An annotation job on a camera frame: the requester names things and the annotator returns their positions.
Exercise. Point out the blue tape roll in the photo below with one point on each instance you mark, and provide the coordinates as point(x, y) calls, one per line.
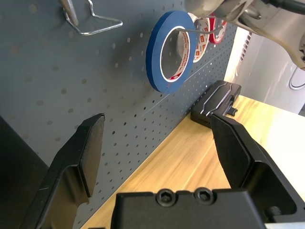
point(152, 55)

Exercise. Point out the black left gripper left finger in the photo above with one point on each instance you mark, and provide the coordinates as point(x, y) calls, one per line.
point(78, 148)

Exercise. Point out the metal peg hook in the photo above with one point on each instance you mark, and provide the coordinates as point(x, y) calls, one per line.
point(190, 30)

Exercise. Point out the white tape roll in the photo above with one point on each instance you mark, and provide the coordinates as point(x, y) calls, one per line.
point(201, 47)

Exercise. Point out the black tool case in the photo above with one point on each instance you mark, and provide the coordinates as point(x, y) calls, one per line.
point(214, 100)

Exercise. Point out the grey pegboard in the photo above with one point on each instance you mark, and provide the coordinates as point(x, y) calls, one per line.
point(47, 71)

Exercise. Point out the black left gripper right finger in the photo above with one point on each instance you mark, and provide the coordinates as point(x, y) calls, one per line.
point(233, 148)

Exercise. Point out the red tape roll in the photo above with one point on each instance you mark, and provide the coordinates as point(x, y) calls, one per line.
point(215, 39)

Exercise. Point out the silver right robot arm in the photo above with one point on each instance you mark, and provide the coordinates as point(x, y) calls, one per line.
point(238, 9)

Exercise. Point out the white cabinet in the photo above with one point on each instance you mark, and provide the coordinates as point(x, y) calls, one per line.
point(274, 83)

